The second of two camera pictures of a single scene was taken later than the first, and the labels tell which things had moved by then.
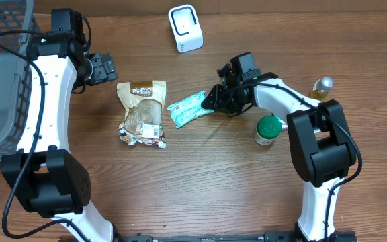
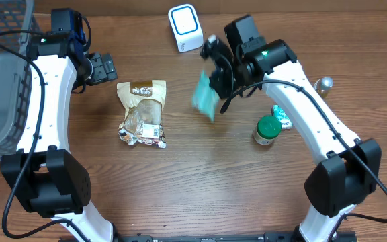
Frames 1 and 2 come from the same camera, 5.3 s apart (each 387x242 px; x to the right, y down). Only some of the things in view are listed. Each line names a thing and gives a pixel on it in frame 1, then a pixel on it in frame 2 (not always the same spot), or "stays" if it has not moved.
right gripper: x=221 y=103 -> x=219 y=82
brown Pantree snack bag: x=142 y=122 stays
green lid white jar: x=268 y=128 stays
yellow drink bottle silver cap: x=321 y=87 stays
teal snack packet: x=189 y=109 -> x=205 y=97
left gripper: x=103 y=68 stays
